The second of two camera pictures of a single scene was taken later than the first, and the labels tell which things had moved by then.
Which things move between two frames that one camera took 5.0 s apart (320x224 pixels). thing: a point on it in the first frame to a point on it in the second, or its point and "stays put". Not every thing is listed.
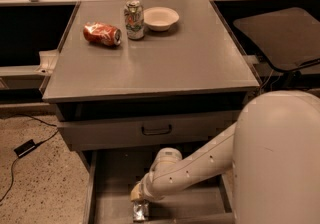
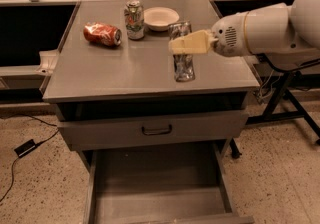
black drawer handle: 157,133 stays put
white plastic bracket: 48,59 stays put
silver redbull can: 140,210 to 183,63
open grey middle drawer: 109,175 stays put
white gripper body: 144,190 to 228,38
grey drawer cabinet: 135,77 stays put
